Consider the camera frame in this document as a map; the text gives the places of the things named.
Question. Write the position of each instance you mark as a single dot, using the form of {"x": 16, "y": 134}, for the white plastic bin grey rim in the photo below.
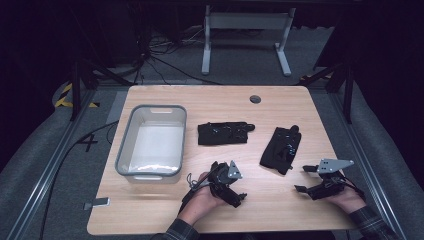
{"x": 156, "y": 146}

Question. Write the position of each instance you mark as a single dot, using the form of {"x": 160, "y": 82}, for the grey table grommet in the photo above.
{"x": 255, "y": 99}

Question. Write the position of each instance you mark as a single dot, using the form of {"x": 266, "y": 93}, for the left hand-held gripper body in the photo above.
{"x": 221, "y": 176}

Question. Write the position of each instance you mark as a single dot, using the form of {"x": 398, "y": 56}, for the small grey table clamp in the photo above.
{"x": 98, "y": 202}

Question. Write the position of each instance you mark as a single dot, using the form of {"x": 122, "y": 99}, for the person's left hand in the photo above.
{"x": 201, "y": 203}

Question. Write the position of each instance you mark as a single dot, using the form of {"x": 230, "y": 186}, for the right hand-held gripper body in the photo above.
{"x": 328, "y": 186}

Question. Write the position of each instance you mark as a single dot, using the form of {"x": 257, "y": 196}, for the black metal stand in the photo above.
{"x": 76, "y": 90}
{"x": 348, "y": 93}

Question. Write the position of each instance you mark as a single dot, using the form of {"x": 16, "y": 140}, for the person's right hand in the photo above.
{"x": 348, "y": 200}

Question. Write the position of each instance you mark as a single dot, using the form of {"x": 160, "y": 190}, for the yellow black hazard tape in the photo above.
{"x": 65, "y": 100}

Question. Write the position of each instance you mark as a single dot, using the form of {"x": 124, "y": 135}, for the grey metal desk frame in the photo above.
{"x": 248, "y": 21}

